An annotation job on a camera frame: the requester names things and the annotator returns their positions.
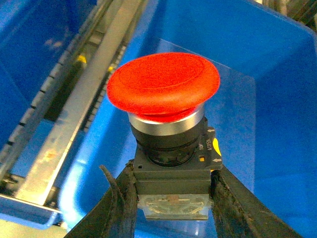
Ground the worn right gripper left finger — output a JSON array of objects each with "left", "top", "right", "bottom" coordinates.
[{"left": 66, "top": 160, "right": 138, "bottom": 238}]

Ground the worn right gripper right finger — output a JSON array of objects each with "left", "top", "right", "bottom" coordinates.
[{"left": 211, "top": 167, "right": 301, "bottom": 238}]

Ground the red mushroom push button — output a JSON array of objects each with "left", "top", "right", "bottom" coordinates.
[{"left": 106, "top": 53, "right": 222, "bottom": 220}]

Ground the left roller track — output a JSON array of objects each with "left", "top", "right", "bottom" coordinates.
[{"left": 0, "top": 0, "right": 110, "bottom": 173}]

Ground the roller track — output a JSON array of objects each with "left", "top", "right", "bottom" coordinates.
[
  {"left": 80, "top": 40, "right": 128, "bottom": 133},
  {"left": 0, "top": 0, "right": 110, "bottom": 173}
]

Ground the right roller track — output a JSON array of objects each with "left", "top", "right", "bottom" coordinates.
[{"left": 80, "top": 40, "right": 128, "bottom": 133}]

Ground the blue source bin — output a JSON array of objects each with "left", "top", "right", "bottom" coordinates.
[{"left": 0, "top": 0, "right": 97, "bottom": 146}]

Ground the metal centre divider rail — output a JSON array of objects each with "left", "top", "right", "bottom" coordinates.
[{"left": 14, "top": 0, "right": 144, "bottom": 206}]

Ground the metal front shelf rail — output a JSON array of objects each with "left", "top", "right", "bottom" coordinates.
[{"left": 0, "top": 193, "right": 62, "bottom": 226}]

